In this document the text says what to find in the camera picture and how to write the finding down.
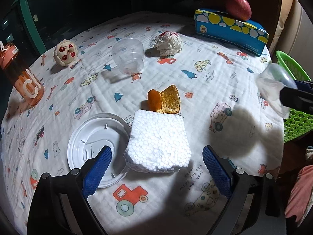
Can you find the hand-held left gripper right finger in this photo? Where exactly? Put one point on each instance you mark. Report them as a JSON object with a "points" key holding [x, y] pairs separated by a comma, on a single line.
{"points": [[217, 171]]}

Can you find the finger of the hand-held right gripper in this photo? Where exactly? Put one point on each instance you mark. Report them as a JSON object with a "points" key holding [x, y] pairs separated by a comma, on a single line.
{"points": [[298, 100], [304, 84]]}

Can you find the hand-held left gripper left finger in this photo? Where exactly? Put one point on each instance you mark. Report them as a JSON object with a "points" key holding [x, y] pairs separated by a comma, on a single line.
{"points": [[96, 171]]}

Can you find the green plastic basket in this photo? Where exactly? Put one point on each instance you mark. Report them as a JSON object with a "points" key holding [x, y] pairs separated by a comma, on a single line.
{"points": [[298, 124]]}

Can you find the clear plastic bag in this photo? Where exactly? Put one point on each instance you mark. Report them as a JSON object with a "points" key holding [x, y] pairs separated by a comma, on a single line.
{"points": [[271, 83]]}

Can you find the white foam block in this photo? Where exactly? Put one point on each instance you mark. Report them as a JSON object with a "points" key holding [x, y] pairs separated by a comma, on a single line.
{"points": [[157, 142]]}

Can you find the white round plastic lid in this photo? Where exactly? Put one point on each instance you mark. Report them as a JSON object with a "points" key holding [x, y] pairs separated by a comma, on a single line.
{"points": [[80, 139]]}

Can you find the beige floral panel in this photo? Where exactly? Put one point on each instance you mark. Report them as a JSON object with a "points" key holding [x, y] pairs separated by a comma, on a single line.
{"points": [[293, 17]]}

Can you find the pink cloth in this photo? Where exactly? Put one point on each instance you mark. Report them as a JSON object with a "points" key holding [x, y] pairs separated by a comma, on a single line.
{"points": [[299, 193]]}

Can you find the blue tissue box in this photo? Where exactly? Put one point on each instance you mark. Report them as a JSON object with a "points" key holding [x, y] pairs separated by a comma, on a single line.
{"points": [[227, 29]]}

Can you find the red apple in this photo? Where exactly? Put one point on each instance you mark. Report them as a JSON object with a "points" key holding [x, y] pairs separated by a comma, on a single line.
{"points": [[238, 7]]}

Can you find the printed white blanket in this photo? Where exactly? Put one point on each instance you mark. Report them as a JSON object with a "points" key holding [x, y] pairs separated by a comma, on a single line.
{"points": [[171, 78]]}

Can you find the orange water bottle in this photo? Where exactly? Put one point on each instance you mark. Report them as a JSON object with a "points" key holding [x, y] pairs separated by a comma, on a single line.
{"points": [[24, 80]]}

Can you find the clear plastic cup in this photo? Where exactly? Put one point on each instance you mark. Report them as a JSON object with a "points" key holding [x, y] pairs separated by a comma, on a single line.
{"points": [[128, 56]]}

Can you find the crumpled white paper ball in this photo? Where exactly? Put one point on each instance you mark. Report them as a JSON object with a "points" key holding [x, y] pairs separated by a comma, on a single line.
{"points": [[168, 44]]}

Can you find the green window frame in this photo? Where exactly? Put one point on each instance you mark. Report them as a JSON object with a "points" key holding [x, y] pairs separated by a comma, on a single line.
{"points": [[31, 22]]}

